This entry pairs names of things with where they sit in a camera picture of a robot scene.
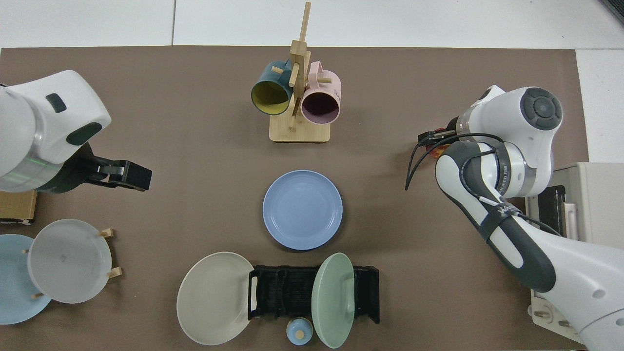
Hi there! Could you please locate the red yellow apple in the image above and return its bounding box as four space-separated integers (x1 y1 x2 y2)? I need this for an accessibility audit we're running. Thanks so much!
423 136 451 156

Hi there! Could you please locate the wooden plate rack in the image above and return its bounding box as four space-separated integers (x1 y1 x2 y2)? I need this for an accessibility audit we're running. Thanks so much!
22 228 122 299

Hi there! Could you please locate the grey plate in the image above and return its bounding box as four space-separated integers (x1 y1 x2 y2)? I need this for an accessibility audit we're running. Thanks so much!
27 219 113 304

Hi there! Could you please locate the light blue plate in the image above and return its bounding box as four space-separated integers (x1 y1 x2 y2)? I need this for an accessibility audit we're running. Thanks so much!
0 234 52 325

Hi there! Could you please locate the beige plate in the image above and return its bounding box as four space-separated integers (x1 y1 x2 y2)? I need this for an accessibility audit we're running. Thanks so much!
176 252 255 346

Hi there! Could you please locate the pale green plate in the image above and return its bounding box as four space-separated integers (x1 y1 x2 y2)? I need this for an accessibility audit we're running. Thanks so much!
312 253 355 349

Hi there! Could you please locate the black dish rack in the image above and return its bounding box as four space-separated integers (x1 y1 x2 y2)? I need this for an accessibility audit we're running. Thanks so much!
248 265 380 324

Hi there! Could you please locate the brown table cloth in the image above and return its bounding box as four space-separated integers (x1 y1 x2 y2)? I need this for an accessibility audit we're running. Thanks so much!
0 46 590 351

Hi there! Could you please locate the pink mug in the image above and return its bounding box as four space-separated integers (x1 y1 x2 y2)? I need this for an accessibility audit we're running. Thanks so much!
301 61 341 125

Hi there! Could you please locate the wooden cup stand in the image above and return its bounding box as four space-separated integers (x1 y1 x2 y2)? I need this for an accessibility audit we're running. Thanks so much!
269 1 331 143

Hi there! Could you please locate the pale toaster oven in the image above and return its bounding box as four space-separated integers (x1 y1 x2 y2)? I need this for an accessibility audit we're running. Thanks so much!
524 162 624 344

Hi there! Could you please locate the dark blue mug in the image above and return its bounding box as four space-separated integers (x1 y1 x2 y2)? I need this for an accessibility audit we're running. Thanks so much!
251 60 294 116

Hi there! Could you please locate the small blue round thing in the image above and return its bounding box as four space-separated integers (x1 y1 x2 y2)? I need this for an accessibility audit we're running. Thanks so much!
286 317 313 346

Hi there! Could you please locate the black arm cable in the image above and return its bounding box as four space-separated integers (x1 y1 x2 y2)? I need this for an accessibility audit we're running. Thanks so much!
405 133 564 237

